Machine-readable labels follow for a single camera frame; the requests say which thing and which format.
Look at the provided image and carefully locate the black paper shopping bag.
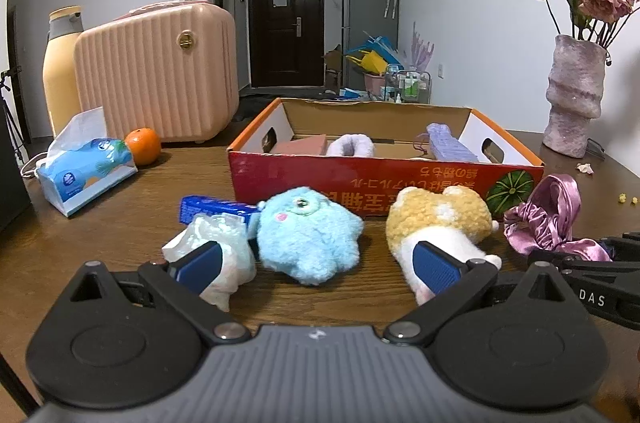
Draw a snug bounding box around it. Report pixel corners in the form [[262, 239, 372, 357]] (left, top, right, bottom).
[[0, 105, 32, 231]]

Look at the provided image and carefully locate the white yellow plush toy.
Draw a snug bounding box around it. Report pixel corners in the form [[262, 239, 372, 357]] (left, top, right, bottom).
[[385, 186, 502, 305]]

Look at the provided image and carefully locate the fallen pink petal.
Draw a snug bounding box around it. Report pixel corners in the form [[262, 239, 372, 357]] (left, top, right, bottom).
[[576, 163, 594, 176]]

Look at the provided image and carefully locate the yellow thermos jug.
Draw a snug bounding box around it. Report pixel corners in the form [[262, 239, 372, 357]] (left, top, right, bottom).
[[42, 6, 84, 137]]

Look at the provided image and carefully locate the pink yellow layered sponge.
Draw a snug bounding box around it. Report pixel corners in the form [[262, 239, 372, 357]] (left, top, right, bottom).
[[270, 135, 326, 155]]

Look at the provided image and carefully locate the pink textured vase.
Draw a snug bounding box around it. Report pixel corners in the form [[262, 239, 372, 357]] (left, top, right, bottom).
[[542, 35, 608, 158]]

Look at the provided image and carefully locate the grey refrigerator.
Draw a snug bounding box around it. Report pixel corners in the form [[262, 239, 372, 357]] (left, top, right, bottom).
[[342, 0, 399, 90]]

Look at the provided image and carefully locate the clear plastic bag bundle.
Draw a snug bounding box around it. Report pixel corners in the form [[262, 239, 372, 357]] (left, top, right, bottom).
[[162, 214, 256, 313]]

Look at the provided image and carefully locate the dark entrance door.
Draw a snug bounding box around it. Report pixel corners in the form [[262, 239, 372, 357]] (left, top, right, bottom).
[[248, 0, 324, 88]]

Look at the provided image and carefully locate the red cardboard box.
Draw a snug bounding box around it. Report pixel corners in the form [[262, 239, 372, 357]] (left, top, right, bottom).
[[228, 98, 544, 217]]

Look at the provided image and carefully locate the light blue plush toy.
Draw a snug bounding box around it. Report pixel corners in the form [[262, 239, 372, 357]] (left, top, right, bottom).
[[256, 187, 363, 287]]

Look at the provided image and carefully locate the lilac fluffy scrunchie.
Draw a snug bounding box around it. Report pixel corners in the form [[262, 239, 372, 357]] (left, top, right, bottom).
[[326, 134, 375, 157]]

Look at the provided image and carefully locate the pink satin scrunchie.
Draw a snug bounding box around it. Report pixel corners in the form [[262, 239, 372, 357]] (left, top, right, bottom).
[[503, 174, 612, 263]]

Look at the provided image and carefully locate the purple knit pouch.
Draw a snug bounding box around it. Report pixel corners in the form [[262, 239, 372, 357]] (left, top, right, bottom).
[[413, 123, 478, 163]]

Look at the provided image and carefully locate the blue small box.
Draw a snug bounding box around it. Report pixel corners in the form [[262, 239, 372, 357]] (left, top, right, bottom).
[[179, 195, 259, 225]]

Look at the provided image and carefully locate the wire storage cart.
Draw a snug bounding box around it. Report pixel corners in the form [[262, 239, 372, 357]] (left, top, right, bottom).
[[382, 70, 432, 104]]

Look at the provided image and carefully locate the blue tissue pack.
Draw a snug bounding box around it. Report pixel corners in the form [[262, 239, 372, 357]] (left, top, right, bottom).
[[35, 106, 138, 217]]

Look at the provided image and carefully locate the pink ribbed suitcase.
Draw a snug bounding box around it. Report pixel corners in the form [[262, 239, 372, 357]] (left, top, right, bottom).
[[74, 0, 239, 142]]

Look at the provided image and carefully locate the orange fruit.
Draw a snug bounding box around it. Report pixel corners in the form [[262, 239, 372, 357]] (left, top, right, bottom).
[[125, 127, 162, 166]]

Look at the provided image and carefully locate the black tripod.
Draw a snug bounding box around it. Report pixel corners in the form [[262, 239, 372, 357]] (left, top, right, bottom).
[[1, 65, 28, 165]]

